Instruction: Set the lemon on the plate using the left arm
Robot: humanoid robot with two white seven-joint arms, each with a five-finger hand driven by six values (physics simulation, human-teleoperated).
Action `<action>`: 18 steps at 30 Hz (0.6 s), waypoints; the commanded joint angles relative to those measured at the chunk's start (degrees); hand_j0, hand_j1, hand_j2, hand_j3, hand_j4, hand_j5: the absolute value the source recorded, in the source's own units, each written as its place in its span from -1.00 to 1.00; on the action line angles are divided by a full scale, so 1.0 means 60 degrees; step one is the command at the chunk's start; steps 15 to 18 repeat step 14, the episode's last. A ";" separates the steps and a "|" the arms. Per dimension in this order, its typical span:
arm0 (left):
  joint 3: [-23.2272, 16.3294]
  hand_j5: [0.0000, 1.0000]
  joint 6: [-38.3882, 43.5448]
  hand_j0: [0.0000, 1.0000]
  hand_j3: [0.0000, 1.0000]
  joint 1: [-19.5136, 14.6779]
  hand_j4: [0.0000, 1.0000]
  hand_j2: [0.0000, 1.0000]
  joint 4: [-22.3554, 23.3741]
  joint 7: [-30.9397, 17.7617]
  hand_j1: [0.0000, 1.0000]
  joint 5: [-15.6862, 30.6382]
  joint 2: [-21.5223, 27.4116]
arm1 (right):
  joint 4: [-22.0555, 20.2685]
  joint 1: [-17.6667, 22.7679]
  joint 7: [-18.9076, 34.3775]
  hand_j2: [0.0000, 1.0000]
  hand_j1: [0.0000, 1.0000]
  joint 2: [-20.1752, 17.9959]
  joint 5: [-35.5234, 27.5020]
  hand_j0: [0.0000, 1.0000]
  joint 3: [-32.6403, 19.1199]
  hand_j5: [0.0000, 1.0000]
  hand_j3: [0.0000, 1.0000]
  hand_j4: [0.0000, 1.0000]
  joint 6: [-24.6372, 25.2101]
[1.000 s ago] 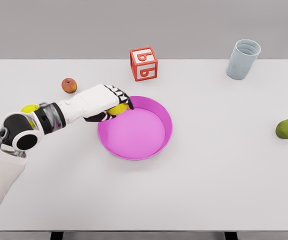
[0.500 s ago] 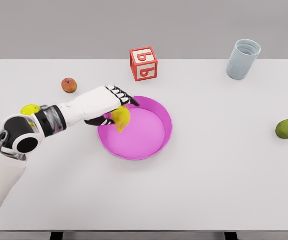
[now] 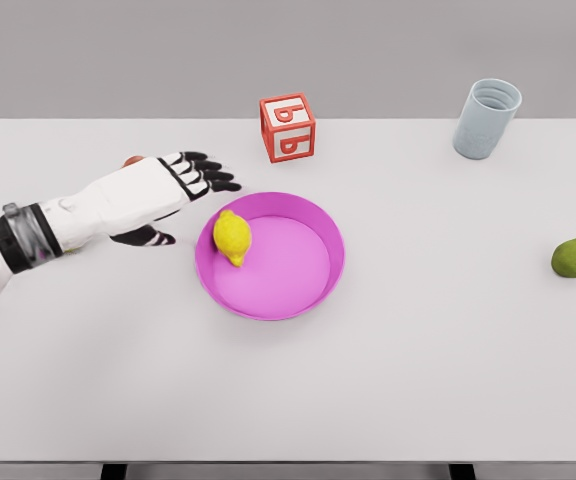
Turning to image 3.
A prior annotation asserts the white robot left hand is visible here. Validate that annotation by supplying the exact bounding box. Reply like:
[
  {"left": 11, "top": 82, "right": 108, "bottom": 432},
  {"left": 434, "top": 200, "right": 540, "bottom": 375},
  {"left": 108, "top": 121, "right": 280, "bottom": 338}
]
[{"left": 78, "top": 150, "right": 243, "bottom": 247}]

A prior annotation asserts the yellow lemon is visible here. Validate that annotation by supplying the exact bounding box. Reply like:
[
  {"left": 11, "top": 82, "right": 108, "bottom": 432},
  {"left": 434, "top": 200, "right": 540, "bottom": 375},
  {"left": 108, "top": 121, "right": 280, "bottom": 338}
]
[{"left": 212, "top": 209, "right": 253, "bottom": 268}]

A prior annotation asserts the pink round plate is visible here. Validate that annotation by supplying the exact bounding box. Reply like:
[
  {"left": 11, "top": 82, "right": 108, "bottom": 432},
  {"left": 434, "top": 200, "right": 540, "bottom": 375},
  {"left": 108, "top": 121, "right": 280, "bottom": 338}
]
[{"left": 194, "top": 191, "right": 346, "bottom": 322}]

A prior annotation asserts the red letter block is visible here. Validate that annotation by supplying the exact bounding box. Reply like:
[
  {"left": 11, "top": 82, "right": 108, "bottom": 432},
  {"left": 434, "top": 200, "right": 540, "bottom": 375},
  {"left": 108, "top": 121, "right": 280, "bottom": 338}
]
[{"left": 259, "top": 92, "right": 317, "bottom": 164}]

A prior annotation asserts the light blue cup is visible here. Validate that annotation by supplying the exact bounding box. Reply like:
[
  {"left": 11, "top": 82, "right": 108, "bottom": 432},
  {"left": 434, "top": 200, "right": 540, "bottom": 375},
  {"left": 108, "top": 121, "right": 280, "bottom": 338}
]
[{"left": 451, "top": 78, "right": 523, "bottom": 161}]

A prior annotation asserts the green pear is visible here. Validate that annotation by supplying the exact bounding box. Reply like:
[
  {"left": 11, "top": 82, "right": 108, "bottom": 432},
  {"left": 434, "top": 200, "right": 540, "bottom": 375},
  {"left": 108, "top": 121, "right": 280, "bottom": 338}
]
[{"left": 550, "top": 236, "right": 576, "bottom": 279}]

